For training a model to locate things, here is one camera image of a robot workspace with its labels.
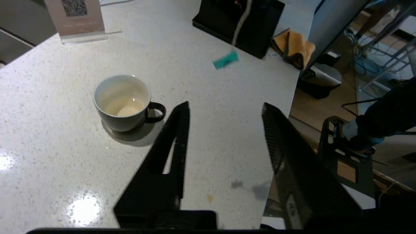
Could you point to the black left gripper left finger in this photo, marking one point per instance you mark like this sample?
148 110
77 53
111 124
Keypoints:
162 182

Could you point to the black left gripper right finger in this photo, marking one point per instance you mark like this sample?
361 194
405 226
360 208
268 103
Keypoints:
308 188

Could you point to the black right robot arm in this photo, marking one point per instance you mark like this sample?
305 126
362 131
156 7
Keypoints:
390 113

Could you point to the black mug white inside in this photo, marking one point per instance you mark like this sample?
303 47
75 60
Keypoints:
122 120

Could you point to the white black floor bin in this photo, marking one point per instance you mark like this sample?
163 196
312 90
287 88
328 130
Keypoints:
321 81

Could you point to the small white sachet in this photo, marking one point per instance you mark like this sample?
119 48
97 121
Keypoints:
274 55

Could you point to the orange cloth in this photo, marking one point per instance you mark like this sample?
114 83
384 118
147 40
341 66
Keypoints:
295 45

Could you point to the black serving tray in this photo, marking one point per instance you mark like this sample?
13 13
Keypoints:
256 35

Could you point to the grey metal rack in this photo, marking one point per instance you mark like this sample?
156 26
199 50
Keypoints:
390 42

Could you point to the black organizer box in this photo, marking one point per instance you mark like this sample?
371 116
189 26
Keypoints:
221 13

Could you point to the pink QR code sign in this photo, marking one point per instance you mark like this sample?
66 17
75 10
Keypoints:
78 19

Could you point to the black robot torso frame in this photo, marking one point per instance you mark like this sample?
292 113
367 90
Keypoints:
328 152

